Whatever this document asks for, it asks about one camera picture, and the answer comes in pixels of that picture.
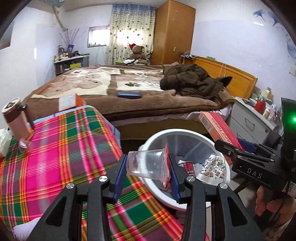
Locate red white medicine box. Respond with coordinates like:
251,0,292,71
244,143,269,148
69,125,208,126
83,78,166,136
199,111,244,151

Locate clear plastic cup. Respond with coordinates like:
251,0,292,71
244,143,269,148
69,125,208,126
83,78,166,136
126,145,171,189

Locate white round trash bin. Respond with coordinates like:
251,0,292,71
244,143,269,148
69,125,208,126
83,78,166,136
139,128,230,212

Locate person's right hand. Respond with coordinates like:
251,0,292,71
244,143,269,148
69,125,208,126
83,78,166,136
255,186,295,228

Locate grey bedside cabinet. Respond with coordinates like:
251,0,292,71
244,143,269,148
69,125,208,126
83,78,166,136
226,97,278,144

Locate red jar on cabinet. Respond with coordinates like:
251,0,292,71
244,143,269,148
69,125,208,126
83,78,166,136
254,99,266,114

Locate wooden bed headboard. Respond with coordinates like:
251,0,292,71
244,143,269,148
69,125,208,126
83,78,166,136
180,56,257,99

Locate dark brown jacket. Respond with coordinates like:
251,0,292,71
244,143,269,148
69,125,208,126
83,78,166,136
159,64,232,100

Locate clear plastic wrapper scrap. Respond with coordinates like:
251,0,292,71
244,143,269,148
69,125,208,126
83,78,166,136
18,138,31,149

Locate soft tissue pack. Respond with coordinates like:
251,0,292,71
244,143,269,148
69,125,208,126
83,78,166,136
0,128,11,158

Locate dark blue phone case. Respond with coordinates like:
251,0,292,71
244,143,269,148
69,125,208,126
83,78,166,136
117,92,142,99

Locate white brown lidded mug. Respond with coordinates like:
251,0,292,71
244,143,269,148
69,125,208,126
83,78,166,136
1,97,35,141

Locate brown blanket bed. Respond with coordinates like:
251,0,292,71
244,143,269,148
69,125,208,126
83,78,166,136
23,65,234,121

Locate brown teddy bear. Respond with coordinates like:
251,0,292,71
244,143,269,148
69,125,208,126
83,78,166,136
129,44,148,65

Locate wooden wardrobe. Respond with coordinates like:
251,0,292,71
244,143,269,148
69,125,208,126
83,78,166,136
150,1,196,65

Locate cluttered shelf desk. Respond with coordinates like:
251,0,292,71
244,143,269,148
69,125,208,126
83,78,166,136
54,51,90,76

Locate patterned window curtain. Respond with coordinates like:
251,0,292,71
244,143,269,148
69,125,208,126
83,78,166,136
105,4,157,65

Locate dried branches in vase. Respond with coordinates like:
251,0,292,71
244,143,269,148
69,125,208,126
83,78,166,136
59,28,80,53

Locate covered air conditioner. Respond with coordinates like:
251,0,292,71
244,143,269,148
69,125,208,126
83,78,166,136
42,0,65,8

